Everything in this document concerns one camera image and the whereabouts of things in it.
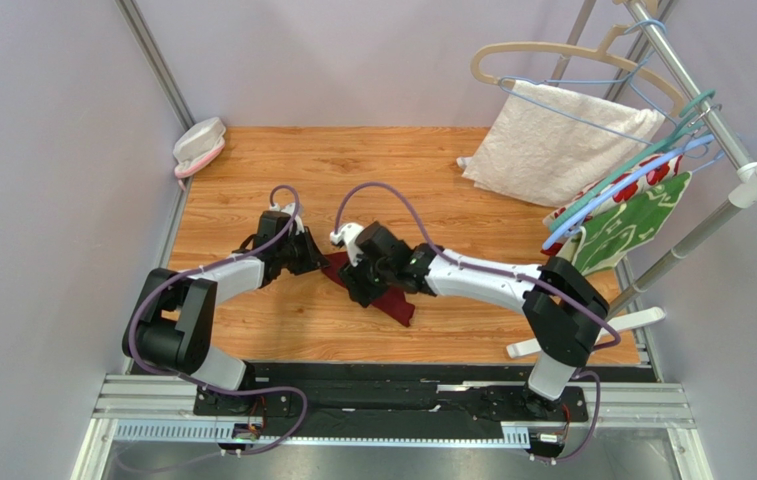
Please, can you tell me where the white textured hanging cloth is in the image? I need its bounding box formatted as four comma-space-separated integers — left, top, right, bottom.
457, 95, 650, 208

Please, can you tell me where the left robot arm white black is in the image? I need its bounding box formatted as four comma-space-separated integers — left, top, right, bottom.
122, 204, 329, 414

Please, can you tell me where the blue clothes hanger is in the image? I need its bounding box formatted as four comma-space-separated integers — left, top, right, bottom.
541, 134, 717, 252

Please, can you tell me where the white pink folded cloth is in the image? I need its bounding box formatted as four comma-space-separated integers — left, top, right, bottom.
173, 117, 226, 180

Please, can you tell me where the red flower patterned cloth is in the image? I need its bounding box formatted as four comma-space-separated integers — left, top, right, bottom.
541, 152, 683, 256

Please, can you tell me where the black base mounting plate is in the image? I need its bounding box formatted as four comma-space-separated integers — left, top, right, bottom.
184, 362, 594, 440

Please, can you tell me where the beige clothes hanger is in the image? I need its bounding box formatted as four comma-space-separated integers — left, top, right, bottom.
470, 24, 687, 113

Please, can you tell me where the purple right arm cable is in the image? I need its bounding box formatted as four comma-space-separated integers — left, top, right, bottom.
332, 182, 622, 465

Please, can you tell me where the teal clothes hanger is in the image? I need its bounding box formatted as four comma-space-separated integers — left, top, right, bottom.
548, 89, 716, 237

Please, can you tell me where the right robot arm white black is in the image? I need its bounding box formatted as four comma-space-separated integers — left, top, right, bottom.
330, 222, 609, 401

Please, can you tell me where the dark red cloth napkin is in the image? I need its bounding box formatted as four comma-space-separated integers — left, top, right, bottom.
322, 252, 416, 328

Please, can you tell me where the green white patterned cloth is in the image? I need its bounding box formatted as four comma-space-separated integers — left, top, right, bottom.
557, 172, 692, 276

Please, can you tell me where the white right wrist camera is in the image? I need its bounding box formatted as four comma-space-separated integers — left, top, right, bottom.
329, 222, 364, 266

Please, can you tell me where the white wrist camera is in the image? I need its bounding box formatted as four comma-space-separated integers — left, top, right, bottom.
277, 202, 305, 234
329, 222, 364, 266

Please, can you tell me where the silver white clothes rack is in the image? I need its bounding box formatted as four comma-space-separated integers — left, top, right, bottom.
455, 0, 757, 361

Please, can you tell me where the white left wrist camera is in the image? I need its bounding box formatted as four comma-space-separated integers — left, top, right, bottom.
277, 202, 305, 234

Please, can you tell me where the light blue wire hanger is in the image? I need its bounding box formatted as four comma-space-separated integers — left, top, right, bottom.
494, 19, 675, 145

